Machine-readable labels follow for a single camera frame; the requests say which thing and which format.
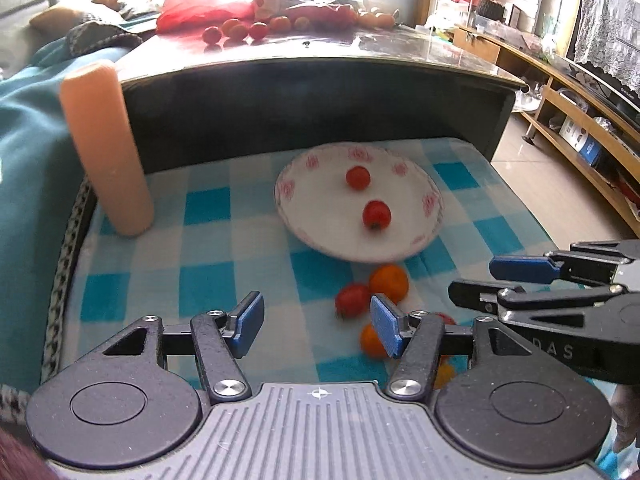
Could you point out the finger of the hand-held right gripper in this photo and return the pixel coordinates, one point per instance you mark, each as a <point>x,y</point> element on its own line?
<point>522,268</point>
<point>480,296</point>

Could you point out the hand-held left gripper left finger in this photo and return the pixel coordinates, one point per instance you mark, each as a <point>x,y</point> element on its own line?
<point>248,322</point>

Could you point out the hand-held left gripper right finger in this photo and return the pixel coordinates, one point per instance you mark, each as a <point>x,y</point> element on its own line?
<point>385,325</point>

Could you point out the small yellow-orange citrus fruit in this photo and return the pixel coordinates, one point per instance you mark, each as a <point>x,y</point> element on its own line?
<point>445,375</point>
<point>370,342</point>

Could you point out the white floral bowl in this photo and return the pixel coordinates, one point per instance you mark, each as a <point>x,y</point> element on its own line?
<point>320,210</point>

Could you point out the person's right hand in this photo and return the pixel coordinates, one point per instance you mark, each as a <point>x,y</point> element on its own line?
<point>625,417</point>

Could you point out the small red fruit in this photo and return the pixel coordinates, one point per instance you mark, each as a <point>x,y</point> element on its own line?
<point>446,318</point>

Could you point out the blue white checkered cloth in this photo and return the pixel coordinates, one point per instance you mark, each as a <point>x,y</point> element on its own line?
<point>210,260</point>

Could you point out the small red tomato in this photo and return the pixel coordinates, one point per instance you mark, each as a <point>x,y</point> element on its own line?
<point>376,214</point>
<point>357,177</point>
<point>258,30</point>
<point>211,35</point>

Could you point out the blue box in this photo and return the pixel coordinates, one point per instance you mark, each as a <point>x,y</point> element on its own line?
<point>592,152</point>

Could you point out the white box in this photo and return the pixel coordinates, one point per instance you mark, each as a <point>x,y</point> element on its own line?
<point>574,132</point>

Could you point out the wooden media stand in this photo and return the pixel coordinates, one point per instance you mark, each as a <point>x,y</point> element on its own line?
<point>565,90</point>

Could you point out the flat screen television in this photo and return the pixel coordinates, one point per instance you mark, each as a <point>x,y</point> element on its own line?
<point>585,72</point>

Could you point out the dark coffee table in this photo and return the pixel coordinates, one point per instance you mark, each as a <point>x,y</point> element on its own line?
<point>310,100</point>

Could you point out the white lace cloth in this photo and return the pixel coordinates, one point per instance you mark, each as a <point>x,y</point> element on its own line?
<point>607,30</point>

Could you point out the teal blanket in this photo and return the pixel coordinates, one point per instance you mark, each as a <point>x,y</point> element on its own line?
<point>30,185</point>

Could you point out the maroon garment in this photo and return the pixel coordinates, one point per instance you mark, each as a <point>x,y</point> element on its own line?
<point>17,457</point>

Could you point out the small orange mandarin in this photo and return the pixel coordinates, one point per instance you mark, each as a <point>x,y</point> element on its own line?
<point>280,24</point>
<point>369,20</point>
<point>386,20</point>

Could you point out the small yellow-red fruit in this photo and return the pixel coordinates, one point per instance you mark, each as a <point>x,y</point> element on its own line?
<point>235,28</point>
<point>301,23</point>

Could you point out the red flat packet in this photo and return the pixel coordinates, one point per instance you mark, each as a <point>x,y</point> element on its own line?
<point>320,14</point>

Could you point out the red plastic bag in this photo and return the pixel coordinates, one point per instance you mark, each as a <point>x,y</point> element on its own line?
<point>200,5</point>

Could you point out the houndstooth pillow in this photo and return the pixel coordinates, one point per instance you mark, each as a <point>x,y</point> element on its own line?
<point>97,37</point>

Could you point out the yellow pillow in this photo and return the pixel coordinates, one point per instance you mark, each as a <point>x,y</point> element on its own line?
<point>55,19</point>

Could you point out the grey sofa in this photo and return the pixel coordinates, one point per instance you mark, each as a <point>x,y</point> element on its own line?
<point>25,5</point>

